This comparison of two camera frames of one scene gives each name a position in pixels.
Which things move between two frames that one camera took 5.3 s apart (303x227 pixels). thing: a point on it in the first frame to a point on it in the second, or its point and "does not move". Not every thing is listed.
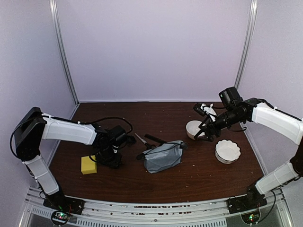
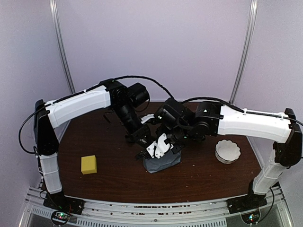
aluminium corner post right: [253, 8] does not move
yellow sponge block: [88, 165] does not move
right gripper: [206, 128] to [175, 151]
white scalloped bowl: [227, 152] does not move
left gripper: [115, 163] to [139, 134]
